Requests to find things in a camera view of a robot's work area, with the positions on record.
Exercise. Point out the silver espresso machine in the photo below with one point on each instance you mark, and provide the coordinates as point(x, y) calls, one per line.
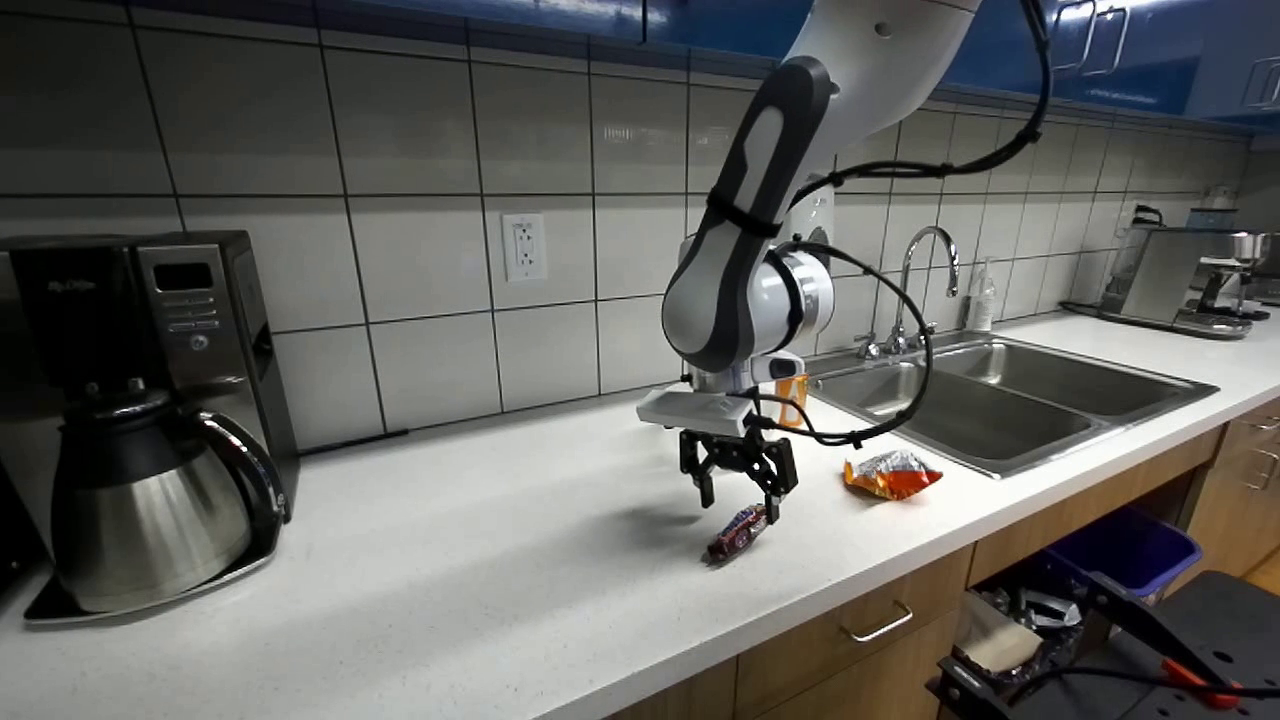
point(1173, 275)

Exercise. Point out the black coffee maker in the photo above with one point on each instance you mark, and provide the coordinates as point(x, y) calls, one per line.
point(203, 307)

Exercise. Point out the wooden base cabinet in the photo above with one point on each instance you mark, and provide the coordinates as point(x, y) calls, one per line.
point(803, 665)

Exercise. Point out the chrome faucet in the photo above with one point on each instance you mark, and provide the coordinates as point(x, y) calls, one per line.
point(911, 260)

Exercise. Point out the stainless steel double sink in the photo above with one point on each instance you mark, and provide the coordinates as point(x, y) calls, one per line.
point(1012, 403)

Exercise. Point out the white wall soap dispenser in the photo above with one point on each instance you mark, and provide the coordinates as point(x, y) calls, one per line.
point(819, 215)

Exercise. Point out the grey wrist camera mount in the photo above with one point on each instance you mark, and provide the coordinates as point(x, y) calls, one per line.
point(694, 411)

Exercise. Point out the blue upper cabinets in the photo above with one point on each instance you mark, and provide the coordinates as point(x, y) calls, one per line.
point(534, 21)

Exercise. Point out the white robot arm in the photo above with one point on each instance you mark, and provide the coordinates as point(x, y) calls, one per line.
point(747, 225)

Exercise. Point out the black robot stand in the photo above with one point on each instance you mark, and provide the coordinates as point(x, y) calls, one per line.
point(1203, 625)

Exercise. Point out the small brown bottle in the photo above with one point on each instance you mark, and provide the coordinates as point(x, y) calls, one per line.
point(795, 394)

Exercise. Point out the white plastic container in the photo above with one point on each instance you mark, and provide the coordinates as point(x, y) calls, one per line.
point(1001, 647)

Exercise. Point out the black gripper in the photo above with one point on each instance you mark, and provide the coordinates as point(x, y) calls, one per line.
point(740, 448)

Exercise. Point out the blue plastic bin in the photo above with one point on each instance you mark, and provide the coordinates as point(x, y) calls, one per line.
point(1124, 548)

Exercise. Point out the orange snack bag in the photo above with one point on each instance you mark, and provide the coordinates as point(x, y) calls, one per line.
point(890, 475)

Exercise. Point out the white wall outlet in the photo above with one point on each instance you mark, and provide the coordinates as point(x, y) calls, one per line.
point(527, 245)

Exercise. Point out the snickers chocolate bar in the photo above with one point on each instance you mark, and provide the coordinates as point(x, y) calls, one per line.
point(739, 534)

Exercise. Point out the clear soap bottle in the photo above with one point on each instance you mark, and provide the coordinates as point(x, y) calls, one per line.
point(980, 310)

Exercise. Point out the stainless steel carafe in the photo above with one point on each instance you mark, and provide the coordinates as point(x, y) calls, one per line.
point(147, 512)

